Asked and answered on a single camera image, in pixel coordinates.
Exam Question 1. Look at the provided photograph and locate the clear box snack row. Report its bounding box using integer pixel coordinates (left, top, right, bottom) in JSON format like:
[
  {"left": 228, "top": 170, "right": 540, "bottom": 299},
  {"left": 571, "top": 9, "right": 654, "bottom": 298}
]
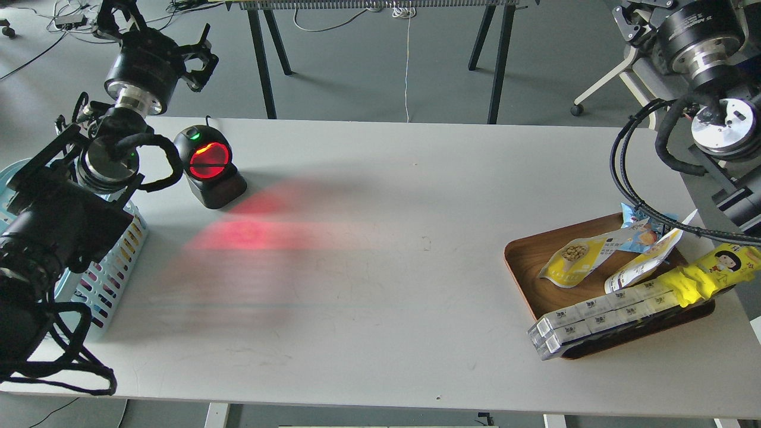
[{"left": 527, "top": 280, "right": 680, "bottom": 360}]

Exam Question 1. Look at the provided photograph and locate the brown wooden tray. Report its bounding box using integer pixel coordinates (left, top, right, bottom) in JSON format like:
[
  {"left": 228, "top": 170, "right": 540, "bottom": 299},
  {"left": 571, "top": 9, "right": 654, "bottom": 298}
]
[{"left": 504, "top": 212, "right": 715, "bottom": 360}]

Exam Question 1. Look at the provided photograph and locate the white office chair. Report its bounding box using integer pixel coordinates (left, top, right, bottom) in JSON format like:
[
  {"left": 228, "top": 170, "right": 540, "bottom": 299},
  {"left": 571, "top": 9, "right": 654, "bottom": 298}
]
[{"left": 570, "top": 46, "right": 656, "bottom": 117}]

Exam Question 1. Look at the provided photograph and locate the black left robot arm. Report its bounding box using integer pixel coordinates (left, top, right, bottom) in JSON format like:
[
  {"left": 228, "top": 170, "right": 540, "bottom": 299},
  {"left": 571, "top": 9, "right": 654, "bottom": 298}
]
[{"left": 2, "top": 1, "right": 219, "bottom": 396}]

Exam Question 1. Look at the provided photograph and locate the black trestle table frame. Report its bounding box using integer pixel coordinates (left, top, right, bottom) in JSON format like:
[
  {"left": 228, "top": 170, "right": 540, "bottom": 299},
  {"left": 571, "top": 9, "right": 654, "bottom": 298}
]
[{"left": 225, "top": 1, "right": 517, "bottom": 124}]

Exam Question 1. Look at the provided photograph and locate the blue snack packet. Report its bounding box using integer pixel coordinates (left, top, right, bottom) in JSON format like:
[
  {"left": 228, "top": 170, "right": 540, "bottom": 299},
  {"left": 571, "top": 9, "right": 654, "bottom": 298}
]
[{"left": 608, "top": 203, "right": 672, "bottom": 254}]

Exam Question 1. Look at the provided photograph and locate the white hanging cable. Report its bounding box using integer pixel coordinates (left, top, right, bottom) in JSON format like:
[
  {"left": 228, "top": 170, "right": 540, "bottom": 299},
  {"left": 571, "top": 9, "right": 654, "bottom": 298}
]
[{"left": 391, "top": 6, "right": 417, "bottom": 123}]

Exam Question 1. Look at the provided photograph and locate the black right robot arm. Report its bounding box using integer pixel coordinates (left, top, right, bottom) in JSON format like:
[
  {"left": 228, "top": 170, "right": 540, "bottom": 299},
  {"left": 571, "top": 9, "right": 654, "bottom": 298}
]
[{"left": 609, "top": 1, "right": 759, "bottom": 247}]

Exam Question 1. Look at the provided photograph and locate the yellow cartoon snack pack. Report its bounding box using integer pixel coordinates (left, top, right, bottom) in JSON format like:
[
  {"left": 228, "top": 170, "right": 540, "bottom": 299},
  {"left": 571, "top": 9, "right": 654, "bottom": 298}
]
[{"left": 656, "top": 243, "right": 760, "bottom": 308}]

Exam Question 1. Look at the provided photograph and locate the black barcode scanner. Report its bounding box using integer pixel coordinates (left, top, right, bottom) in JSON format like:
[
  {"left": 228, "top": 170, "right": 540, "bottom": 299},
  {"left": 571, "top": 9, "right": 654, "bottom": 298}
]
[{"left": 174, "top": 115, "right": 248, "bottom": 209}]

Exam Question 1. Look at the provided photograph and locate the light blue plastic basket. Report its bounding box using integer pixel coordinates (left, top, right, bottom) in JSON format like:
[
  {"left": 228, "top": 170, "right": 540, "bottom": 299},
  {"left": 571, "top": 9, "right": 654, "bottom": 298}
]
[{"left": 1, "top": 158, "right": 149, "bottom": 343}]

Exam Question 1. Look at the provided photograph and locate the black power adapter with cables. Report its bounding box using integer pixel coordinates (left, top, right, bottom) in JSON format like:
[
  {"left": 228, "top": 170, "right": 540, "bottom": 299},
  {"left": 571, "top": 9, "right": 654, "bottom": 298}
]
[{"left": 0, "top": 0, "right": 179, "bottom": 81}]

